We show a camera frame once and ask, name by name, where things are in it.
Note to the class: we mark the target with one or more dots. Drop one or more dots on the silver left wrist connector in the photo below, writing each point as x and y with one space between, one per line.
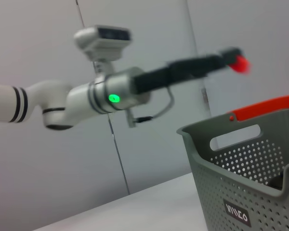
130 119

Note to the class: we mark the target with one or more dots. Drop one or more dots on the grey door hinge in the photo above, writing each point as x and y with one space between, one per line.
204 96

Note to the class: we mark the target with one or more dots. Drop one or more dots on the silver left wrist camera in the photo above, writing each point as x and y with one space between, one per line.
103 38

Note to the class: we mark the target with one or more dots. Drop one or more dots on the small red square brick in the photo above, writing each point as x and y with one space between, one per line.
240 65

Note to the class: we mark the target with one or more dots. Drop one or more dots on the grey-green perforated storage bin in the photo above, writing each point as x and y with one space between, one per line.
190 149

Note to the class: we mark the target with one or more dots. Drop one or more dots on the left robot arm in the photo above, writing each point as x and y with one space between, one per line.
82 98

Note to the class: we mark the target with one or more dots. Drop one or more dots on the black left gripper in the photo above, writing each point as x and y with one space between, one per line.
168 74

